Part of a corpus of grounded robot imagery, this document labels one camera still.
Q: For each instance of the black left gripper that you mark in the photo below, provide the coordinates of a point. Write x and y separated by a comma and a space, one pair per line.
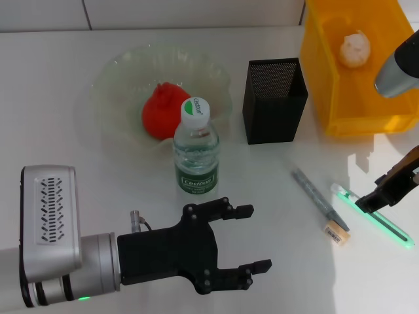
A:
167, 255

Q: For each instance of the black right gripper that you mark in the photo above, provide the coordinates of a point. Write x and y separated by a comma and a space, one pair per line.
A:
401, 183

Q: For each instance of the green white utility knife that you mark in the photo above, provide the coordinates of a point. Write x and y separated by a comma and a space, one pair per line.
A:
393, 229

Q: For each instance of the small tan eraser block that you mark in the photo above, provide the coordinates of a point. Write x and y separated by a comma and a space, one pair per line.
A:
337, 233

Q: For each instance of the grey pen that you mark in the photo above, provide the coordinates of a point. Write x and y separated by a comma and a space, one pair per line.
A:
311, 189

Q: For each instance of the clear green-label water bottle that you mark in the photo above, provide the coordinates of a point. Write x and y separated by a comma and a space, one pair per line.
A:
196, 157

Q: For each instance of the white paper ball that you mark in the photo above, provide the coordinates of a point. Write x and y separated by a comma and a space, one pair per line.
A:
355, 50

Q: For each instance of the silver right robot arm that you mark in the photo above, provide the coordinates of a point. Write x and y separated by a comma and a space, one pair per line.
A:
397, 72

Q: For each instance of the black mesh pen holder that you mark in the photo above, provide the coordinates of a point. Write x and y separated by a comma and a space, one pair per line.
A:
271, 117

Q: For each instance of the green glass fruit plate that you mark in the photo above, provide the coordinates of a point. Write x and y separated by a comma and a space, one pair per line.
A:
131, 81

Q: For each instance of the yellow plastic bin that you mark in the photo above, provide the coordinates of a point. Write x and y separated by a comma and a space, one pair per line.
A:
360, 98

